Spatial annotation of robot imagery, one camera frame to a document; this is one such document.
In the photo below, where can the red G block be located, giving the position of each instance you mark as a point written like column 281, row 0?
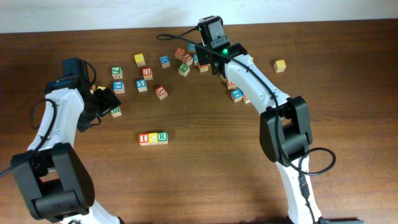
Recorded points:
column 179, row 53

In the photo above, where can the blue D block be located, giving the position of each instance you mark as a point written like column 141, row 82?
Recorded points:
column 164, row 61

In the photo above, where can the blue P block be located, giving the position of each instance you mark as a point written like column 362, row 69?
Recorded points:
column 222, row 78

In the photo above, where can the green R block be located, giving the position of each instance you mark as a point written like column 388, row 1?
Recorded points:
column 163, row 138

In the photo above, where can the red I block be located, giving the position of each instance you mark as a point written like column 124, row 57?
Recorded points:
column 144, row 139

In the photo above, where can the red 3 block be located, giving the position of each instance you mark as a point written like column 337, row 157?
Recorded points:
column 246, row 99

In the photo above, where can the yellow S block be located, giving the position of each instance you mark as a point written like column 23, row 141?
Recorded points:
column 279, row 66

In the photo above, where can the red E block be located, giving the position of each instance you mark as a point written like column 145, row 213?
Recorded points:
column 230, row 85

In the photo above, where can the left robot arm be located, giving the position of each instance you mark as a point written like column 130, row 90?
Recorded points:
column 52, row 179

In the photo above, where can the red K block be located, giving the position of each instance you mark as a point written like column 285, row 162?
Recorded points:
column 161, row 92

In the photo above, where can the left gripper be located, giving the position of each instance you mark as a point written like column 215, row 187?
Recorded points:
column 108, row 99

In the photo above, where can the blue H block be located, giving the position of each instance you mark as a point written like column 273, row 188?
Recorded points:
column 195, row 60

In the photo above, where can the yellow C block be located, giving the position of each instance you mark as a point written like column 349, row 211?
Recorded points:
column 153, row 138

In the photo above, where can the blue 5 block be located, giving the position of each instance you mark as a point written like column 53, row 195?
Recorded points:
column 141, row 85

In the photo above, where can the green Z block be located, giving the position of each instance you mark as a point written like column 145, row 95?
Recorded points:
column 184, row 69

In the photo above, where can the red A block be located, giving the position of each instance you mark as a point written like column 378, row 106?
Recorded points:
column 203, row 68

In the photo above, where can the yellow block upper left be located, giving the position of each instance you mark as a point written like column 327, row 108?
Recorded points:
column 139, row 59

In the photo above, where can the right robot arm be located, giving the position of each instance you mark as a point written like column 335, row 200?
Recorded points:
column 285, row 131

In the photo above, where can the blue L block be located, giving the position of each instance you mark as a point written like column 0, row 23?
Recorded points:
column 118, row 87

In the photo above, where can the red X block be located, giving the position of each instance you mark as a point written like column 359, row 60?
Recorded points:
column 187, row 59

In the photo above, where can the green 8 block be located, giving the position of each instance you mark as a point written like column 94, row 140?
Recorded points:
column 116, row 112

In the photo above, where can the blue 1 block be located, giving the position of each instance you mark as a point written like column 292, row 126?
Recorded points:
column 236, row 95

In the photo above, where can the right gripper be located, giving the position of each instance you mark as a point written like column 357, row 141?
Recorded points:
column 203, row 59

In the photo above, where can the green J block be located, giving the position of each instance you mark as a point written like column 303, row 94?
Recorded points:
column 117, row 72

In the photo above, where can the red U block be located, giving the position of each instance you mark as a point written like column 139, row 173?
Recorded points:
column 147, row 73

